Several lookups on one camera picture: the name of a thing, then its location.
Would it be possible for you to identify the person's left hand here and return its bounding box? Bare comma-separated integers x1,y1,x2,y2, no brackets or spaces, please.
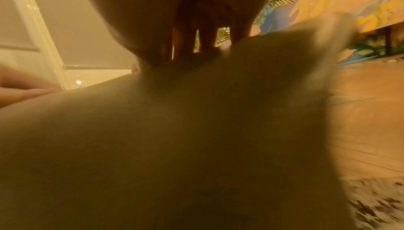
0,64,62,109

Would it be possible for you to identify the person's right hand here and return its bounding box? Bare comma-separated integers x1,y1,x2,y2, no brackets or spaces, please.
75,0,285,68

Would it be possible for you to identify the grey cushion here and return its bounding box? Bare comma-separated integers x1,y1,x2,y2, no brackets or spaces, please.
0,12,359,230

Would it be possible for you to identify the patterned grey rug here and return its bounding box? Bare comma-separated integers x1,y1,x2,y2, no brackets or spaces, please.
342,176,404,230

